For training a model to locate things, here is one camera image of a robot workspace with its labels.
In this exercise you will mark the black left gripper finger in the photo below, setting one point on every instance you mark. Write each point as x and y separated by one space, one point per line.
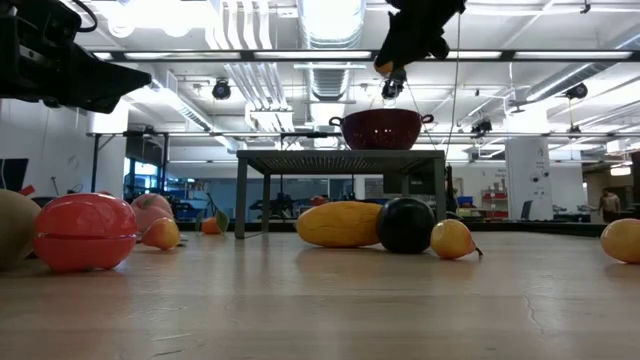
110 85

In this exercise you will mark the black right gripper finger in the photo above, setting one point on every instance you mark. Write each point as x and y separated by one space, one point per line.
400 50

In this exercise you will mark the pink peach green leaf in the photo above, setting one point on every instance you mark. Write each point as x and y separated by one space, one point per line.
150 207

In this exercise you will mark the shiny red round fruit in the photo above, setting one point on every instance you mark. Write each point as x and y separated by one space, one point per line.
85 232

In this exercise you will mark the beige melon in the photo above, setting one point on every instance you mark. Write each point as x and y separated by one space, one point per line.
15 230

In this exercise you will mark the glossy black round fruit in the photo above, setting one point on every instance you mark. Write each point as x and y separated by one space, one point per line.
405 225

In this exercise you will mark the long yellow melon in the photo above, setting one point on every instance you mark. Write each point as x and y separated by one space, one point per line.
337 225

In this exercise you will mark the black ceiling spotlight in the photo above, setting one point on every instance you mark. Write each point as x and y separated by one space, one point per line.
482 126
393 87
577 91
221 90

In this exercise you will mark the purple metal colander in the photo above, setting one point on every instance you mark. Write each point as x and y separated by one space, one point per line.
380 130

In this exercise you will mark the dark flat monitor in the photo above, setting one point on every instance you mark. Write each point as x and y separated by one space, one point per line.
12 175

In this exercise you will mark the grey perforated metal riser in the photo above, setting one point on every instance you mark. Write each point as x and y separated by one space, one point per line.
340 161

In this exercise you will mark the orange tangerine with leaf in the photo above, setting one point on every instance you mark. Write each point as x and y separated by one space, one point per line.
210 226

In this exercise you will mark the white square pillar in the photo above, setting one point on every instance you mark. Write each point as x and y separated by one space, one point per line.
527 180

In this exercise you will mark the black robot workstation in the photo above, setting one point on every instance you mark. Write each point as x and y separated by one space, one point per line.
280 205

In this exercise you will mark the person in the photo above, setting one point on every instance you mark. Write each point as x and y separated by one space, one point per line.
609 205

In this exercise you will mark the silver ceiling air duct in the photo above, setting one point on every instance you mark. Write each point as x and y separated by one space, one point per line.
332 30

